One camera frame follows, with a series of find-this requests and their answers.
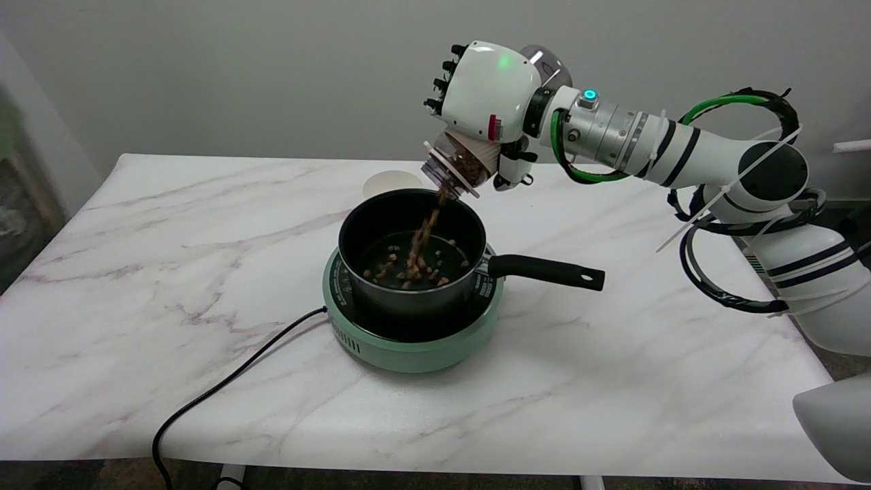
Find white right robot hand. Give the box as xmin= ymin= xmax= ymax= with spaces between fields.
xmin=423 ymin=41 xmax=545 ymax=191

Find brown food pieces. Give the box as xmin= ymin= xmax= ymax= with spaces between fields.
xmin=363 ymin=153 xmax=487 ymax=290

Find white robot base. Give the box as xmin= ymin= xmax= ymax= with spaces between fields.
xmin=793 ymin=373 xmax=871 ymax=484

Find beige round lid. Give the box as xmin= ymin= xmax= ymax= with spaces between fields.
xmin=362 ymin=170 xmax=424 ymax=200

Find long white zip tie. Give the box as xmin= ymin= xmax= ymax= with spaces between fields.
xmin=655 ymin=126 xmax=804 ymax=252

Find green round induction cooker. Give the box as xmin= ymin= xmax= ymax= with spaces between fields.
xmin=323 ymin=242 xmax=506 ymax=374

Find black chair wheel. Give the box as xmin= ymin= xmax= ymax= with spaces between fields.
xmin=838 ymin=206 xmax=871 ymax=235

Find green robot cable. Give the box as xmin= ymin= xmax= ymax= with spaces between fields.
xmin=550 ymin=88 xmax=800 ymax=184

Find black soup pot with handle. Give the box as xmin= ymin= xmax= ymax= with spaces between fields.
xmin=338 ymin=189 xmax=606 ymax=321

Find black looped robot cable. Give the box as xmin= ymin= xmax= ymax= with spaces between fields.
xmin=667 ymin=184 xmax=829 ymax=314

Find black power cord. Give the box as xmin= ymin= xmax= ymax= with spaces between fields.
xmin=152 ymin=306 xmax=329 ymax=490

